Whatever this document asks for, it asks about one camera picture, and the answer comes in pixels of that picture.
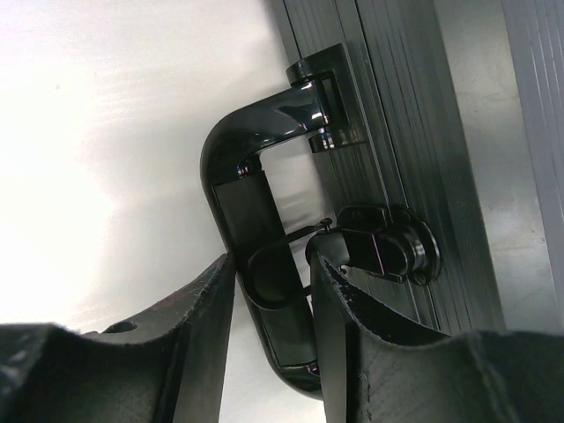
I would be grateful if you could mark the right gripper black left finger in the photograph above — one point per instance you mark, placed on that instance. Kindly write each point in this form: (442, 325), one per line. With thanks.
(164, 364)

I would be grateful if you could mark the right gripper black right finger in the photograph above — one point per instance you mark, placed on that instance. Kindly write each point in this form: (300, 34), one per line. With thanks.
(377, 365)

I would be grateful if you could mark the black poker set case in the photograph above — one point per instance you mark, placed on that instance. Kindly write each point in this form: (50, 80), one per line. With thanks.
(369, 85)

